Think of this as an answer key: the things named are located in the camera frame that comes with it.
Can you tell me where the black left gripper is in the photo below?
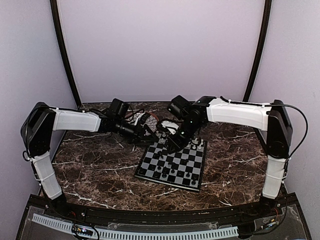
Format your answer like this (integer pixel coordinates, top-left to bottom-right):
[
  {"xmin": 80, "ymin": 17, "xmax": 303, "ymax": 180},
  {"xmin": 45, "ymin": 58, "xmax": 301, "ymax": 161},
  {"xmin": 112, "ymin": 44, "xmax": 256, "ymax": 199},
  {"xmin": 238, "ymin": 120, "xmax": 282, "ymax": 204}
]
[{"xmin": 114, "ymin": 118, "xmax": 159, "ymax": 147}]

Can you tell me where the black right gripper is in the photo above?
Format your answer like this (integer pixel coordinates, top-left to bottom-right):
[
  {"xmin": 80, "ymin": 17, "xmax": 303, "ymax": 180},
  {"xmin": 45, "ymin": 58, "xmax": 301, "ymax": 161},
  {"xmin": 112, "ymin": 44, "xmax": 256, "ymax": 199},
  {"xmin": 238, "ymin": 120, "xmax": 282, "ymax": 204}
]
[{"xmin": 166, "ymin": 118, "xmax": 202, "ymax": 154}]

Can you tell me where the black white chess board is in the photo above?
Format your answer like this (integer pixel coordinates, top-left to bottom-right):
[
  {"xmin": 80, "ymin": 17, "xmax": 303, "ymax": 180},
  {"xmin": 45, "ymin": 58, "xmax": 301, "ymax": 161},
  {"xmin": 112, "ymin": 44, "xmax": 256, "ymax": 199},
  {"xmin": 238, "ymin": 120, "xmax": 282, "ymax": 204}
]
[{"xmin": 134, "ymin": 136, "xmax": 207, "ymax": 193}]

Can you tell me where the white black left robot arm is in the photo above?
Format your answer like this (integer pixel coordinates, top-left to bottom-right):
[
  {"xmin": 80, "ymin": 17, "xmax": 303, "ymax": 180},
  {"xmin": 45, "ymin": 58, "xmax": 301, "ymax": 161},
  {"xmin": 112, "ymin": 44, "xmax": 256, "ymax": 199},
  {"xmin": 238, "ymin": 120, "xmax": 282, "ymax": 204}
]
[{"xmin": 20, "ymin": 98, "xmax": 159, "ymax": 218}]

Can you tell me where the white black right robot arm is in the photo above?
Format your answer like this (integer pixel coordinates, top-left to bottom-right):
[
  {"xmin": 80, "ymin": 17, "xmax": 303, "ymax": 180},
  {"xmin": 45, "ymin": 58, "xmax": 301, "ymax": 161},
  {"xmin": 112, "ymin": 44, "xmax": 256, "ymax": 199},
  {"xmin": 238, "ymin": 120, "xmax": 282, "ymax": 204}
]
[{"xmin": 167, "ymin": 95, "xmax": 293, "ymax": 217}]

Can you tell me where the white far knight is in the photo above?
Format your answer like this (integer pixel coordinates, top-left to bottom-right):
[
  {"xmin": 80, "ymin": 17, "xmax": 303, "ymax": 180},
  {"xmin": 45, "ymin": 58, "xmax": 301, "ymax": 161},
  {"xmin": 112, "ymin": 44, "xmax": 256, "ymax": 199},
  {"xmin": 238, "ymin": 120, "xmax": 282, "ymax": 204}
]
[{"xmin": 192, "ymin": 138, "xmax": 199, "ymax": 146}]

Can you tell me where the floral patterned ceramic plate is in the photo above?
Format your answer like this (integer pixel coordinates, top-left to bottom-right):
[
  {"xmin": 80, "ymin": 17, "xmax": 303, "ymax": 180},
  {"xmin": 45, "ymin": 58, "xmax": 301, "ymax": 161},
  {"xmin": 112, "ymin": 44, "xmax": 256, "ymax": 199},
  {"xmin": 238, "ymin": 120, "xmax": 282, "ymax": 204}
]
[{"xmin": 125, "ymin": 112, "xmax": 159, "ymax": 132}]

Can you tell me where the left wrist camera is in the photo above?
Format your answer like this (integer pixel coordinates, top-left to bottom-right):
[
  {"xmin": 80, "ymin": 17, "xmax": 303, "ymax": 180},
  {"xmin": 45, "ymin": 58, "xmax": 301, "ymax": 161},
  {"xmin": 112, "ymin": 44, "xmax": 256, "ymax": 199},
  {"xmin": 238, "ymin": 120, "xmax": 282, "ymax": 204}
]
[{"xmin": 109, "ymin": 98, "xmax": 130, "ymax": 118}]

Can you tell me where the black front frame rail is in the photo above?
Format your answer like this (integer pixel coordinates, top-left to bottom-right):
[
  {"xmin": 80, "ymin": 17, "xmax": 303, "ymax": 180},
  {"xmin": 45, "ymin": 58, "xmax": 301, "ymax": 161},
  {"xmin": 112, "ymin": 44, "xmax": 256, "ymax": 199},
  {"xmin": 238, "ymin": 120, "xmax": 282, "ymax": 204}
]
[{"xmin": 24, "ymin": 193, "xmax": 301, "ymax": 227}]

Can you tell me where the black right corner frame post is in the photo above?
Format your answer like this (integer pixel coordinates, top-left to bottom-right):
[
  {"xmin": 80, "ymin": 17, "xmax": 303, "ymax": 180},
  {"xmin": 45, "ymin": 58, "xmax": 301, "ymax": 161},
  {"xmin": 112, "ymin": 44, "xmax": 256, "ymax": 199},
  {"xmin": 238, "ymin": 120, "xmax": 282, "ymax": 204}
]
[{"xmin": 242, "ymin": 0, "xmax": 273, "ymax": 102}]

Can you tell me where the black corner frame post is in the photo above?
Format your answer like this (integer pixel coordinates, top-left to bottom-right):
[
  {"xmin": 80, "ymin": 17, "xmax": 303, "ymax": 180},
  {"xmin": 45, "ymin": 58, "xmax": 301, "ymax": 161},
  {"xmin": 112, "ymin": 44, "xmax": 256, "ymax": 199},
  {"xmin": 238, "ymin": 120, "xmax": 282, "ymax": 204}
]
[
  {"xmin": 49, "ymin": 0, "xmax": 82, "ymax": 108},
  {"xmin": 242, "ymin": 0, "xmax": 273, "ymax": 102}
]

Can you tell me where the white slotted cable duct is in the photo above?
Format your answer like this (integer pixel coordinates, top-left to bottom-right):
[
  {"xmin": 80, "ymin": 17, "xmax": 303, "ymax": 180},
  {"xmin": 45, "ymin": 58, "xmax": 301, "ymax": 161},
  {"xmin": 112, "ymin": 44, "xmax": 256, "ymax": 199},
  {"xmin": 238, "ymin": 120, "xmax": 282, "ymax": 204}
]
[{"xmin": 31, "ymin": 213, "xmax": 239, "ymax": 240}]

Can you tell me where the black left corner frame post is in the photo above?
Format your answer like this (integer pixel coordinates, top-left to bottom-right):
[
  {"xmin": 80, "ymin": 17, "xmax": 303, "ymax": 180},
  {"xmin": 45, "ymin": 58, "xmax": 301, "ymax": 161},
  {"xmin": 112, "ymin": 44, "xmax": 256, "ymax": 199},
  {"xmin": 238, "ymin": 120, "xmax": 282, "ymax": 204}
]
[{"xmin": 49, "ymin": 0, "xmax": 82, "ymax": 108}]

